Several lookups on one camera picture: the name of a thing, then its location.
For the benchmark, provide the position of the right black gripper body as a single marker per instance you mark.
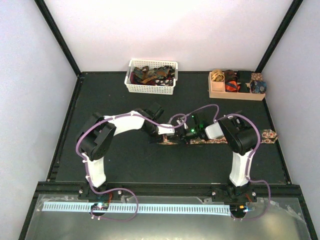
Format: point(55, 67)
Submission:
point(186, 136)

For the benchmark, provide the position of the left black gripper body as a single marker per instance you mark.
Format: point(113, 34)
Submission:
point(151, 130)

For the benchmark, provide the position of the paisley patterned necktie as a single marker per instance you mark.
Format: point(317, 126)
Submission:
point(267, 136)

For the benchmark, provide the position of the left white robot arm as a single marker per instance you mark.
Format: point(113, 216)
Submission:
point(96, 136)

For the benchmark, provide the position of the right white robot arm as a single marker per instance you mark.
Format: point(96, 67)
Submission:
point(241, 135)

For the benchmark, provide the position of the pile of ties in basket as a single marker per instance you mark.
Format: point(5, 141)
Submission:
point(159, 76)

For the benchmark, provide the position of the wooden compartment tray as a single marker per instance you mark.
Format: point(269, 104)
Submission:
point(217, 90)

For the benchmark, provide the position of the white plastic basket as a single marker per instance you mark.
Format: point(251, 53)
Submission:
point(161, 90)

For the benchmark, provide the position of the orange blue rolled tie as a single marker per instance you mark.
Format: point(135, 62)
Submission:
point(231, 86)

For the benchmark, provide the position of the black rolled tie front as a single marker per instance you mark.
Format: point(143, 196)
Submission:
point(244, 88)

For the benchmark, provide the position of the black rolled tie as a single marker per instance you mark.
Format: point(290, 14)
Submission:
point(244, 88)
point(244, 76)

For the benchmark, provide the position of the dark red rolled tie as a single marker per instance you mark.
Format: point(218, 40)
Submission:
point(230, 75)

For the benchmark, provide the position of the blue patterned rolled tie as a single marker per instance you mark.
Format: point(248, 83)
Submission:
point(258, 87)

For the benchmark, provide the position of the brown patterned rolled tie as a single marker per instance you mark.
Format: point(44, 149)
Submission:
point(256, 76)

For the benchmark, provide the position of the clear acrylic sheet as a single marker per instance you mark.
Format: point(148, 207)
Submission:
point(265, 219)

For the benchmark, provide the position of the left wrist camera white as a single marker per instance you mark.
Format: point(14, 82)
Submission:
point(166, 129)

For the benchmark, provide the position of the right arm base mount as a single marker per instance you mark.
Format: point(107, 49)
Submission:
point(228, 193)

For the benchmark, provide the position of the white slotted cable duct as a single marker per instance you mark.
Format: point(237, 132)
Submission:
point(141, 208)

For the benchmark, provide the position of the right black frame post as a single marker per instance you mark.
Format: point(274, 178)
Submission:
point(287, 19)

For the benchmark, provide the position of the black frame post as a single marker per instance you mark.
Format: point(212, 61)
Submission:
point(287, 19)
point(44, 10)

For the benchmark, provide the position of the left black frame post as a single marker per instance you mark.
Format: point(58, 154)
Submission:
point(44, 10)

